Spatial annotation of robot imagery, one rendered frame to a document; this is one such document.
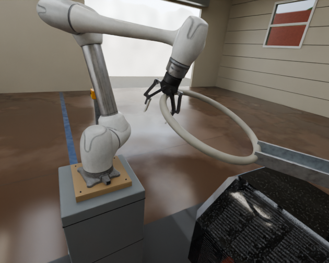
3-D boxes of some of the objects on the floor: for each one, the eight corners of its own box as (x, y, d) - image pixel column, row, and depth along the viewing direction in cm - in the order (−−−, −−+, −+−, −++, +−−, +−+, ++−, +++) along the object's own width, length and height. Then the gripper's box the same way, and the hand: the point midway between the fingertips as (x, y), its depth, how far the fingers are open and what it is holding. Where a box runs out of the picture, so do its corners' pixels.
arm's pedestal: (73, 324, 103) (46, 232, 70) (67, 247, 142) (48, 164, 108) (151, 277, 127) (158, 193, 94) (128, 222, 165) (127, 148, 132)
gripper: (146, 62, 70) (130, 107, 83) (198, 90, 69) (174, 132, 81) (153, 60, 77) (138, 102, 89) (200, 85, 76) (178, 124, 88)
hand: (156, 113), depth 84 cm, fingers open, 11 cm apart
